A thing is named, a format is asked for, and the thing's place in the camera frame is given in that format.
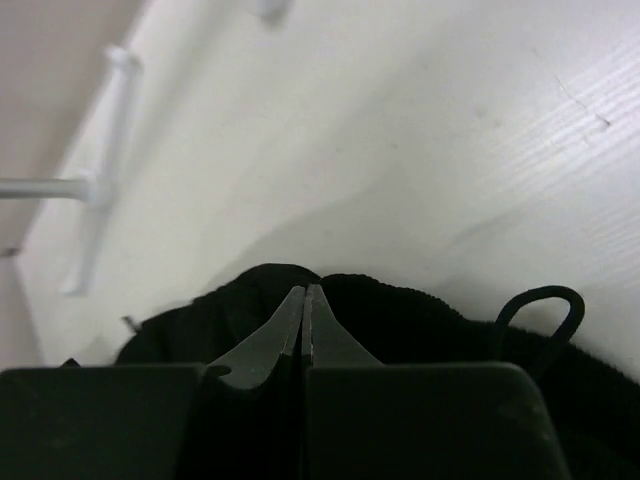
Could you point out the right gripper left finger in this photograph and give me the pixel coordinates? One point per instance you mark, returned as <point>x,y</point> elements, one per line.
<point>248,369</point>

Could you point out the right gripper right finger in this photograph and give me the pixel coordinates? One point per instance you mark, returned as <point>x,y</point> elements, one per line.
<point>325,343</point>

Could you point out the black trousers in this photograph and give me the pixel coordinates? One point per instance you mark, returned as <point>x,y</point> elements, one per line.
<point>594,407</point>

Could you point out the white metal clothes rack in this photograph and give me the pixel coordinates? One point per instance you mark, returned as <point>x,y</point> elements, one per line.
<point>71,73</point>

